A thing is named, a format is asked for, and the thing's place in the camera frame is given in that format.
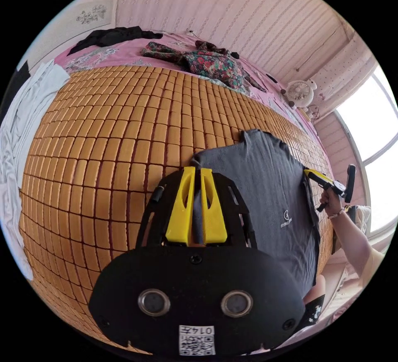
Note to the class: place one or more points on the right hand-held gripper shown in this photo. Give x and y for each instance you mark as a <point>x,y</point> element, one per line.
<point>337,189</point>

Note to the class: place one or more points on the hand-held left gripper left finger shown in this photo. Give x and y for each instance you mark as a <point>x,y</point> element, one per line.
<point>182,213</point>

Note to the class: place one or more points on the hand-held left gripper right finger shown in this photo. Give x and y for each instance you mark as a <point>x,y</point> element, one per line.
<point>214,219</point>

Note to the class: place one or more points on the gray shirt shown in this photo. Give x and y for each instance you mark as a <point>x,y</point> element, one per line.
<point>273,188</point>

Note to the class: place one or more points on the person's right forearm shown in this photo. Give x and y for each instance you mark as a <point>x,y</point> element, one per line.
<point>353,237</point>

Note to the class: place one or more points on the person's right hand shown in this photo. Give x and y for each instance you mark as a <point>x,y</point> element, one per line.
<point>333,205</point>

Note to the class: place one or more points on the window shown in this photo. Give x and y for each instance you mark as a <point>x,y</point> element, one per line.
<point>367,126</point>

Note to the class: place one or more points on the small white fan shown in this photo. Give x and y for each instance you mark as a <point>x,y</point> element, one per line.
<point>299,93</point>

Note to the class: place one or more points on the person's body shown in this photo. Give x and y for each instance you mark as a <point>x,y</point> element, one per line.
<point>373,262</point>

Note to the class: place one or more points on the bed with woven mat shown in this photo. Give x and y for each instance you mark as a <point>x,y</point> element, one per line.
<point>93,150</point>

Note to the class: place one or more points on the floral patterned garment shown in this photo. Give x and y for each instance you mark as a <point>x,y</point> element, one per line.
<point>214,63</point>

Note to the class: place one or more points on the white crumpled cloth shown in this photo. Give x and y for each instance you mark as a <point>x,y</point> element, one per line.
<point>25,119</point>

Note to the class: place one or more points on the black garment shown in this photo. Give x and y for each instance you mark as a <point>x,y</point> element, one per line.
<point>115,36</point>

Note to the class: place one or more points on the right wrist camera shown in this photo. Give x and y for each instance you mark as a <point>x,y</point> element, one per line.
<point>351,181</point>

